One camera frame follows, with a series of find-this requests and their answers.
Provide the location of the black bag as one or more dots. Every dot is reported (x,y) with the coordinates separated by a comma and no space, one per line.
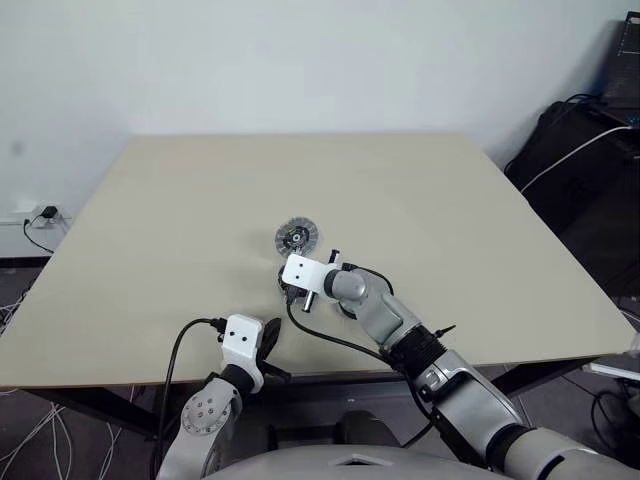
(575,210)

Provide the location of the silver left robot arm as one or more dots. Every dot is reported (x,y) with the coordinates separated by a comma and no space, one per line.
(205,410)

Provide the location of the black power adapter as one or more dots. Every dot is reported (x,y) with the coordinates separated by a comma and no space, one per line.
(50,213)

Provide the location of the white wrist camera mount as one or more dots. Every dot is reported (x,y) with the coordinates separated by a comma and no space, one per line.
(305,270)
(242,335)

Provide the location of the round silver black disc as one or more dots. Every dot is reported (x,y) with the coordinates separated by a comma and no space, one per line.
(282,227)

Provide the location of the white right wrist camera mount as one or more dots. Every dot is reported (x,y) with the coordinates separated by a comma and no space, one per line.
(305,270)

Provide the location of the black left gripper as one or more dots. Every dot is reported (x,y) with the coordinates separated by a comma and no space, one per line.
(264,364)

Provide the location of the black metal table frame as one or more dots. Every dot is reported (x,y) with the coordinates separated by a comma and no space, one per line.
(115,416)

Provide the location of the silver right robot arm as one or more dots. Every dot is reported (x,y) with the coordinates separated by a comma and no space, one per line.
(380,315)

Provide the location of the black equipment rack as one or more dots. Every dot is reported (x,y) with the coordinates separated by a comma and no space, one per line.
(625,65)

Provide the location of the dark rounded shape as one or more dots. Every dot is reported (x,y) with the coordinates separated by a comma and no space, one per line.
(365,427)

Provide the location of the grey robot torso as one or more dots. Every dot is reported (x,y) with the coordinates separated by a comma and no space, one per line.
(300,465)

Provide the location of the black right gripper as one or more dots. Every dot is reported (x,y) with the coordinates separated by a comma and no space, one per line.
(295,295)

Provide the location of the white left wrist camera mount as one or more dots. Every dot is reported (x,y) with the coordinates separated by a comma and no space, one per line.
(242,335)

